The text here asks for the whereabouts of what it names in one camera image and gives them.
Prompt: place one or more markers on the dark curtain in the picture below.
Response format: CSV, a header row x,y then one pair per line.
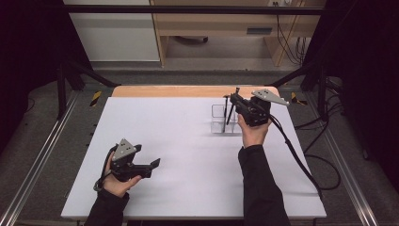
x,y
370,78
28,62

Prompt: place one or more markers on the yellow black floor tape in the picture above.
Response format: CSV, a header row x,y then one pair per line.
x,y
95,98
296,100

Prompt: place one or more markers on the white cabinet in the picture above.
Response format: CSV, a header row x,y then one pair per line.
x,y
116,37

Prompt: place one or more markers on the person's left hand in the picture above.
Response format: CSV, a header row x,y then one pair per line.
x,y
117,187

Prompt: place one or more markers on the wooden table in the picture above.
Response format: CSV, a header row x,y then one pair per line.
x,y
172,91

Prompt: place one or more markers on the aluminium floor rail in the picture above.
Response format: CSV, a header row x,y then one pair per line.
x,y
40,150
342,163

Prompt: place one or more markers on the clear plastic organizer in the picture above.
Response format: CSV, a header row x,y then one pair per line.
x,y
217,110

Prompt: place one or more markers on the light wooden desk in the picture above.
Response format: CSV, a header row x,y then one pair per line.
x,y
219,23

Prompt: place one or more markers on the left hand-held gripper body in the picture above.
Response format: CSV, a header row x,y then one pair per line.
x,y
125,169

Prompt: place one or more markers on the white power strip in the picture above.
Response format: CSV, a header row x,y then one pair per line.
x,y
282,2

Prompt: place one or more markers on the black horizontal frame bar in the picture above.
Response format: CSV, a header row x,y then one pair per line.
x,y
188,9

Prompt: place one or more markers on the white table sheet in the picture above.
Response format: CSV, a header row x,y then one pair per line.
x,y
188,182

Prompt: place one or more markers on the person's right hand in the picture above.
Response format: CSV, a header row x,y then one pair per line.
x,y
254,135

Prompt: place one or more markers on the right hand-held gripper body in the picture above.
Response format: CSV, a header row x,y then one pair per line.
x,y
257,111

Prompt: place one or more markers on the black metal stand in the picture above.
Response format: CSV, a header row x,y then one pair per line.
x,y
61,94
321,94

